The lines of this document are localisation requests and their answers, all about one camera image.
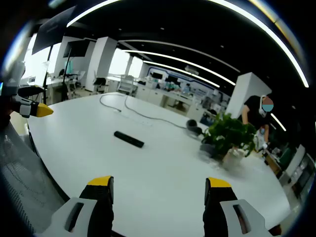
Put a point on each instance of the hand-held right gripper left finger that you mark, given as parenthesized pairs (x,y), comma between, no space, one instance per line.
(98,197)

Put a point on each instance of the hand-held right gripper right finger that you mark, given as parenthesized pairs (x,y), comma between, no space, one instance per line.
(217,197)

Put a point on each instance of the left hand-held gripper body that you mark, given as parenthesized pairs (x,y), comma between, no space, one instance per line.
(13,79)

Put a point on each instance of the black remote control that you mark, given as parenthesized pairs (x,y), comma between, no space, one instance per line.
(128,139)

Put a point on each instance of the black stand pole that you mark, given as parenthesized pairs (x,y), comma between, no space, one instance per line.
(47,74)

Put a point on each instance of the white plant pot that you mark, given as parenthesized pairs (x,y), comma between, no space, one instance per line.
(233,158)

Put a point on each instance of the dark hanging screen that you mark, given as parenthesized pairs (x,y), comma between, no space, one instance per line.
(53,29)

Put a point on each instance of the green potted plant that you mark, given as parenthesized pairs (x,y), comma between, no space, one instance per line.
(229,133)

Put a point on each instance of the grey mesh chair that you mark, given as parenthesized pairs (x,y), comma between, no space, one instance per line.
(22,177)

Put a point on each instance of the black office chair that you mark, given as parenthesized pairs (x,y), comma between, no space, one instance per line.
(100,84)

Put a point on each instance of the grey headphones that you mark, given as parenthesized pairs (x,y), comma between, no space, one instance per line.
(193,126)

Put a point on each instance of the tall white pillar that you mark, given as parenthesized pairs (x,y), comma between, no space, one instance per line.
(101,61)

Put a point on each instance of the white trolley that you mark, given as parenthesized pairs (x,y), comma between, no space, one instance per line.
(127,84)

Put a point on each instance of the wide white pillar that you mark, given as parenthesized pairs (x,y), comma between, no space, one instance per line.
(247,91)

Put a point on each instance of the ceiling light strip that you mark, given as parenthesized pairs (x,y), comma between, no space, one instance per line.
(279,39)

